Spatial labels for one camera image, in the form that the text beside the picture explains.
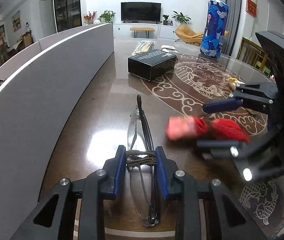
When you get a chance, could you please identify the red pink snack packet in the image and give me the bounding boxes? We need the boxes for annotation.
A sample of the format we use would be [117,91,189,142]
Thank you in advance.
[166,115,249,142]

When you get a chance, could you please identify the glasses with cord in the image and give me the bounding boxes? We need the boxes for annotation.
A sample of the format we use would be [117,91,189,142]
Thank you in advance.
[126,95,161,227]

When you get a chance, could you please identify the bag of wooden sticks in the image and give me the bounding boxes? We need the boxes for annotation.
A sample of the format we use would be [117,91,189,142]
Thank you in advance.
[132,40,155,56]

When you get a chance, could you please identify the black television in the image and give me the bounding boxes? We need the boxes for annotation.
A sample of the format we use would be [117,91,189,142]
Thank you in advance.
[121,2,162,22]

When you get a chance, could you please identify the wooden dining chair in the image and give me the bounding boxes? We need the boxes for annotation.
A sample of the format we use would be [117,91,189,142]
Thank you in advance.
[237,37,272,77]

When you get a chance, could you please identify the green potted plant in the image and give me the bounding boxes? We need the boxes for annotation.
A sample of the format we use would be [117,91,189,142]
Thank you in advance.
[172,11,191,24]
[98,10,116,22]

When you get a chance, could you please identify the dark display cabinet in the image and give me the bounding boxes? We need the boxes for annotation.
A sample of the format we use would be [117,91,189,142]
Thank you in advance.
[53,0,82,33]

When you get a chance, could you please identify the yellow lounge chair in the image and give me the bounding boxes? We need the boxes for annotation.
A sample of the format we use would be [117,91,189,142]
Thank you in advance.
[174,24,230,46]

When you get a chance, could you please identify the green potted plant right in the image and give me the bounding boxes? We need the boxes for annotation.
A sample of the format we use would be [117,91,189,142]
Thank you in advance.
[172,11,191,24]

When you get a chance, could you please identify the flower vase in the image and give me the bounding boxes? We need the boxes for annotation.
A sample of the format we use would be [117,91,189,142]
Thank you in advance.
[83,11,97,25]

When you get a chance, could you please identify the black cardboard box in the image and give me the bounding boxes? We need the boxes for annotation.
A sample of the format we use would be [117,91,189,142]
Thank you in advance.
[127,49,177,81]

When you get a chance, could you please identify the wooden bench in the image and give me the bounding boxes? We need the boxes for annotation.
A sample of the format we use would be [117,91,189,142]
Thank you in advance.
[130,27,155,38]

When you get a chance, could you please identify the blue patterned tall can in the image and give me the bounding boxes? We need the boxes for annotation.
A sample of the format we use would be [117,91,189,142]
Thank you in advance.
[200,0,229,59]

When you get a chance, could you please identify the green potted plant left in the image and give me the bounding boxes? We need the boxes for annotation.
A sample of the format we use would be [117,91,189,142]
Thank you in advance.
[98,10,116,22]

